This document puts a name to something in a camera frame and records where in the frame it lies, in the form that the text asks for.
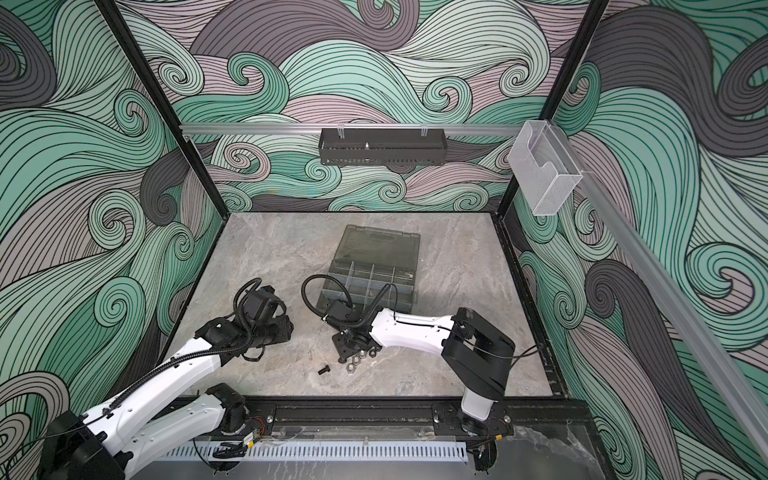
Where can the black vertical frame post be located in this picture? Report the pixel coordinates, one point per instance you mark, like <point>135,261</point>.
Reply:
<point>572,61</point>
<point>131,49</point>

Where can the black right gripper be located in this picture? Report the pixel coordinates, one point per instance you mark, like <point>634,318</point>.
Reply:
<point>341,353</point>

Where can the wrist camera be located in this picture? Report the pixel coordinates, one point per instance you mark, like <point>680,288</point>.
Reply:
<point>262,305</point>
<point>340,315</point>

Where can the white slotted cable duct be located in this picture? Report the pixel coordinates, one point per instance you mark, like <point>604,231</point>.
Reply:
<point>317,450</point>

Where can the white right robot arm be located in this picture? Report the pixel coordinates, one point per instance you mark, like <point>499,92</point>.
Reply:
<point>478,353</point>

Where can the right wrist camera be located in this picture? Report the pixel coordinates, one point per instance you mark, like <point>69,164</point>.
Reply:
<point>340,315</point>

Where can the pile of bolts and nuts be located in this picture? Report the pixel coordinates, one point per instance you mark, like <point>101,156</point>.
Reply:
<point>356,359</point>

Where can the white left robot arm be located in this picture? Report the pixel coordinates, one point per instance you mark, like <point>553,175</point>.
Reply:
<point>119,437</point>

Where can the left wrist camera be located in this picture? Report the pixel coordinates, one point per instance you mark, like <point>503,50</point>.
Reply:
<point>262,305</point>

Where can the aluminium rail wall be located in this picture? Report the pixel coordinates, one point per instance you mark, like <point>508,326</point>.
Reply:
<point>274,128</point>
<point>609,192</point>

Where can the grey transparent organizer box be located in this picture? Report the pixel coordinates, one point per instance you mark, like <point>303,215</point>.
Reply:
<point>368,258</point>

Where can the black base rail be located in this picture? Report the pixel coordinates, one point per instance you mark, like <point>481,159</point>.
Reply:
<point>442,414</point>

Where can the aluminium rail back wall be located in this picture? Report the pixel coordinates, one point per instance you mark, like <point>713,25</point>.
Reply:
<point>274,128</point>

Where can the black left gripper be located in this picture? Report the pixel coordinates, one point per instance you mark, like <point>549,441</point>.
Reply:
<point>286,330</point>

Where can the aluminium rail right wall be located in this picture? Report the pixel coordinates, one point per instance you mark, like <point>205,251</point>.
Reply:
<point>609,192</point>

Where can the clear plastic wall holder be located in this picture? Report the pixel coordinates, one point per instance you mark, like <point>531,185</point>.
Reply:
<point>544,164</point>

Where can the black vertical frame post right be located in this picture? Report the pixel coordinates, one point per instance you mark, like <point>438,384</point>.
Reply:
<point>572,61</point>

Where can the black vertical frame post left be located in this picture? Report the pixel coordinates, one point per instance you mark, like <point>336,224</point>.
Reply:
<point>131,49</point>

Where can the black wall tray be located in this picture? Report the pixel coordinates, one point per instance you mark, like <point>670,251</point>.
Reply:
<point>382,147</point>

